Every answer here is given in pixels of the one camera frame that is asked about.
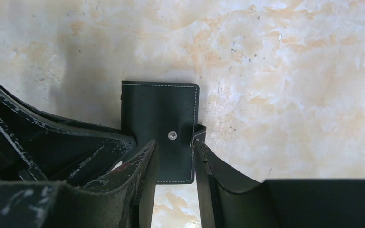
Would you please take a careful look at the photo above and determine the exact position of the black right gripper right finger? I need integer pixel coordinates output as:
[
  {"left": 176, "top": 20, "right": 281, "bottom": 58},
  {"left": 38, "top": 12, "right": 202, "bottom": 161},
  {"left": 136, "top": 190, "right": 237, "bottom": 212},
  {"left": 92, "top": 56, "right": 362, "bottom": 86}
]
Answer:
[{"left": 194, "top": 141, "right": 365, "bottom": 228}]

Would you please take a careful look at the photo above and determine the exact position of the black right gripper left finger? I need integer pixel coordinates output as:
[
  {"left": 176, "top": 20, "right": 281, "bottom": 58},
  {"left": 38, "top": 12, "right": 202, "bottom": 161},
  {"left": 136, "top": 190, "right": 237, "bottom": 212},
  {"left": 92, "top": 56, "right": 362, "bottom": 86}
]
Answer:
[{"left": 0, "top": 140, "right": 159, "bottom": 228}]

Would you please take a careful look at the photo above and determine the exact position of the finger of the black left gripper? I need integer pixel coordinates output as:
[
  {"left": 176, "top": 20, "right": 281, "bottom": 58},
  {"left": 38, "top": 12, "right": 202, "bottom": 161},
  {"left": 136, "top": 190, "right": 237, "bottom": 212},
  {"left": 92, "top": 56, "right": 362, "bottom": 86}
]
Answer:
[{"left": 0, "top": 85, "right": 136, "bottom": 186}]

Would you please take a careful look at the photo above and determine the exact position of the black leather card holder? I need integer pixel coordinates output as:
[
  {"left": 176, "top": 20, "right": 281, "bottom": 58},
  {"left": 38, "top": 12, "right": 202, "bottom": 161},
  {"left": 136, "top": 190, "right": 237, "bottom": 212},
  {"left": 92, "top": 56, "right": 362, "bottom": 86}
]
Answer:
[{"left": 121, "top": 81, "right": 206, "bottom": 185}]

